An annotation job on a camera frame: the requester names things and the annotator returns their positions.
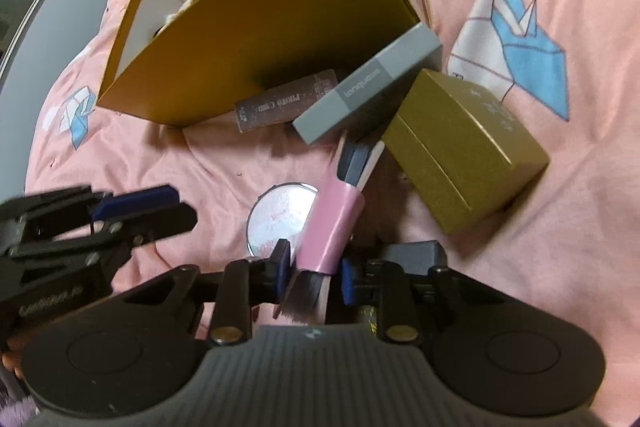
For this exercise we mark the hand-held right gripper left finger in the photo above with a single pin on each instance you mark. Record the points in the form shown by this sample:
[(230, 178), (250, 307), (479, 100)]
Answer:
[(281, 259)]

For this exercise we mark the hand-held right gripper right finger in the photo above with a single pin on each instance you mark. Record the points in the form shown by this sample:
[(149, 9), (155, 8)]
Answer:
[(350, 281)]

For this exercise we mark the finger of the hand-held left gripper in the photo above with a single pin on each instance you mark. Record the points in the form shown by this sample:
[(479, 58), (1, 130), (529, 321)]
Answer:
[(140, 202), (160, 224)]

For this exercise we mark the round floral tin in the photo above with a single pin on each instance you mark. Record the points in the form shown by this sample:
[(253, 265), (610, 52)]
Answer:
[(280, 217)]

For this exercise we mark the black box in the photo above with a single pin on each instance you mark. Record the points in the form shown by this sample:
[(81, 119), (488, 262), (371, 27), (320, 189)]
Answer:
[(415, 254)]

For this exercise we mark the brown card box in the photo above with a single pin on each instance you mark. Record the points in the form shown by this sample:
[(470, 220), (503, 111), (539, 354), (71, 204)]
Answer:
[(280, 104)]

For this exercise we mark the gold box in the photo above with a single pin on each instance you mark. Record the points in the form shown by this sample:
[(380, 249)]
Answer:
[(450, 147)]

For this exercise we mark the grey box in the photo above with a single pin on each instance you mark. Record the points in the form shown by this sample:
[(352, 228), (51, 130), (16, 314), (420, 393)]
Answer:
[(365, 87)]

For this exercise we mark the orange cardboard box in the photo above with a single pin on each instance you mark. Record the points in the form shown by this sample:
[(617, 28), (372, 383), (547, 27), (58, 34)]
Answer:
[(260, 22)]

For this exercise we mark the pink printed blanket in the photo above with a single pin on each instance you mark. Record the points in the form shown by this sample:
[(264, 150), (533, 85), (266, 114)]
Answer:
[(500, 257)]

